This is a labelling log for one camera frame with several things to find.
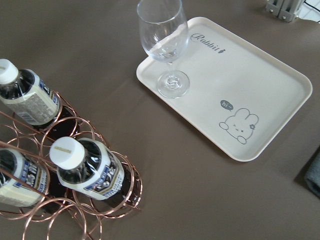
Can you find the tea bottle cream label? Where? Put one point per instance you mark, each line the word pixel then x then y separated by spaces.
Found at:
pixel 89 167

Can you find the copper wire bottle basket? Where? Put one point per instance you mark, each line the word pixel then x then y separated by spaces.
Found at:
pixel 88 213

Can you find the dark tea bottle white cap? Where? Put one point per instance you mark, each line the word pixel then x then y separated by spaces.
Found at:
pixel 23 92

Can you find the tea bottle white blue label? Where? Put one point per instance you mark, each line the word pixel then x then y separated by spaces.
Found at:
pixel 33 174

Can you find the cream rabbit serving tray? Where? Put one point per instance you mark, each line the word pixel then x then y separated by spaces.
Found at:
pixel 240 97

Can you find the clear wine glass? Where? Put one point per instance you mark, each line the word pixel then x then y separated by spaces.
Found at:
pixel 163 31

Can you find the grey folded cloth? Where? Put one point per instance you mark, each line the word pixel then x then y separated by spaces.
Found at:
pixel 312 176

